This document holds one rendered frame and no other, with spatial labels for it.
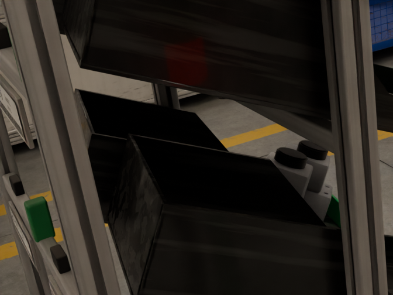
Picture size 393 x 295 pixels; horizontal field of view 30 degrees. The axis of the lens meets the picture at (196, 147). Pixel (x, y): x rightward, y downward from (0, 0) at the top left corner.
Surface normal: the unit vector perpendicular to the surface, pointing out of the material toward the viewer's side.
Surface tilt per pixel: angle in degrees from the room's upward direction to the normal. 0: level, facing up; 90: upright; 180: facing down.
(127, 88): 90
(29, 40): 90
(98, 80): 90
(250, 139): 0
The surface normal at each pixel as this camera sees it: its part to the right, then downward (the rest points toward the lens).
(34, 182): -0.15, -0.91
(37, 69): 0.41, 0.30
